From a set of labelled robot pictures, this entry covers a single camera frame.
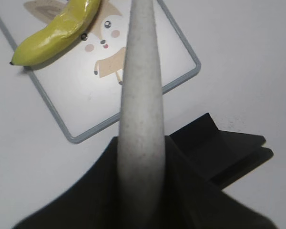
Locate white grey-rimmed cutting board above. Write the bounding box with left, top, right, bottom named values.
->
left=0, top=0, right=201, bottom=143

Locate black knife stand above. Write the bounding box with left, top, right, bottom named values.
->
left=16, top=113, right=275, bottom=229

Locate white-handled kitchen knife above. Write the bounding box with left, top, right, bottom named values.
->
left=117, top=0, right=165, bottom=229

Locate yellow plastic banana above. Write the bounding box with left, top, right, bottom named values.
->
left=10, top=0, right=101, bottom=66

